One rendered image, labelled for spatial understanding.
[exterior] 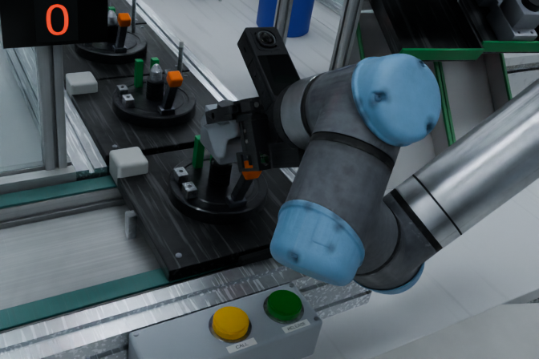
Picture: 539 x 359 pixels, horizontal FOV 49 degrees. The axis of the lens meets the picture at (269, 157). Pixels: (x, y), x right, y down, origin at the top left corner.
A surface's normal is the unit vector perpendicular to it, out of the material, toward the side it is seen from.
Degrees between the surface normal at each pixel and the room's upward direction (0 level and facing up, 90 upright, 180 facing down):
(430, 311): 0
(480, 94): 45
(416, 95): 55
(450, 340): 0
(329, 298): 90
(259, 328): 0
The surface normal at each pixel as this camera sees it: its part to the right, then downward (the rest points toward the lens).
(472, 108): 0.34, -0.19
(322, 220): -0.09, -0.25
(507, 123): -0.48, -0.44
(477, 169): -0.26, -0.13
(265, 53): 0.38, -0.50
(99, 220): 0.15, -0.83
